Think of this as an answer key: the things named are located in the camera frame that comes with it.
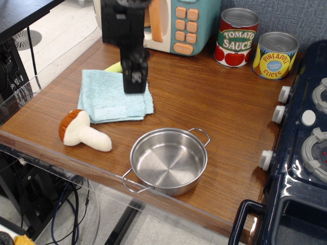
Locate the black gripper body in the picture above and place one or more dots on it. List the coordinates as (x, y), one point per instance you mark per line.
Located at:
(123, 22)

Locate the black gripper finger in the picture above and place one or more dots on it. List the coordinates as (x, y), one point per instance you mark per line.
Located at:
(134, 62)

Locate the stainless steel pot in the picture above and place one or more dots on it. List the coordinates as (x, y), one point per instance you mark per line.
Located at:
(169, 160)

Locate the light blue folded cloth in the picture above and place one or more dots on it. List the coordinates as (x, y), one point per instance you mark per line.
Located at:
(102, 96)

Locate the toy microwave oven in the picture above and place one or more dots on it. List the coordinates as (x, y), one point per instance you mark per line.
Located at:
(177, 27)

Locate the plush mushroom toy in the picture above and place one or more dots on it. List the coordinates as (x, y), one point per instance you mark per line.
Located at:
(75, 129)

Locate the tomato sauce can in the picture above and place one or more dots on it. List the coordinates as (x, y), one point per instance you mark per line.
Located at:
(237, 32)

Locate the black side desk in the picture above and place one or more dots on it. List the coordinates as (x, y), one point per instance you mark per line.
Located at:
(15, 17)

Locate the pineapple slices can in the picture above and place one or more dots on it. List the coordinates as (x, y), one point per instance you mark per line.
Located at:
(275, 55)

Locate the dark blue toy stove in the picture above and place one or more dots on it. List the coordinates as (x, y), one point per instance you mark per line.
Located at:
(294, 207)

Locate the green handled spoon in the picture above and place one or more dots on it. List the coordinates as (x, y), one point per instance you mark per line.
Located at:
(115, 68)

